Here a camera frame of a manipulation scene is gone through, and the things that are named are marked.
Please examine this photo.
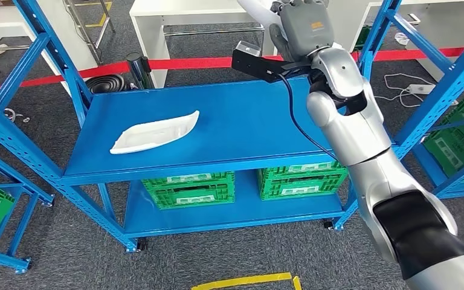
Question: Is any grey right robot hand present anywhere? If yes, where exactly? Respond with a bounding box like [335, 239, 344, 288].
[269, 0, 336, 63]

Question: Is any white curved plastic part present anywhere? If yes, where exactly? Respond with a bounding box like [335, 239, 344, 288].
[236, 0, 286, 30]
[109, 110, 201, 155]

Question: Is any white table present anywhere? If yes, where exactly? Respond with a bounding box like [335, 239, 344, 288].
[0, 0, 98, 97]
[129, 0, 277, 89]
[327, 0, 464, 81]

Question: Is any red barrier tape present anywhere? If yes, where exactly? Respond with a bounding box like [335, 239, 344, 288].
[0, 46, 464, 94]

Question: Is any white power strip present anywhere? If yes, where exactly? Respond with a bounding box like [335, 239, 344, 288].
[408, 83, 437, 95]

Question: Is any black ribbed round base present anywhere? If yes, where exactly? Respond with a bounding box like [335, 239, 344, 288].
[85, 73, 131, 95]

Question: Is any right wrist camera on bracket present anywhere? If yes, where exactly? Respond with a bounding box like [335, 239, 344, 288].
[231, 40, 315, 85]

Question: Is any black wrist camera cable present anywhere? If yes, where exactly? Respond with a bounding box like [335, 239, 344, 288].
[275, 72, 339, 162]

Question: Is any white power cable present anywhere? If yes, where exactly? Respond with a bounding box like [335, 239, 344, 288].
[374, 72, 459, 109]

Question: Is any black stanchion post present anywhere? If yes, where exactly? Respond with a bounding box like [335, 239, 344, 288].
[126, 52, 155, 89]

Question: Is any steel leg frame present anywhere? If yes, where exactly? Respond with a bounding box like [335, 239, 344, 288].
[63, 0, 117, 66]

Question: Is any grey cable bundle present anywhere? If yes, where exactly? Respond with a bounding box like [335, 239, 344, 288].
[0, 108, 31, 151]

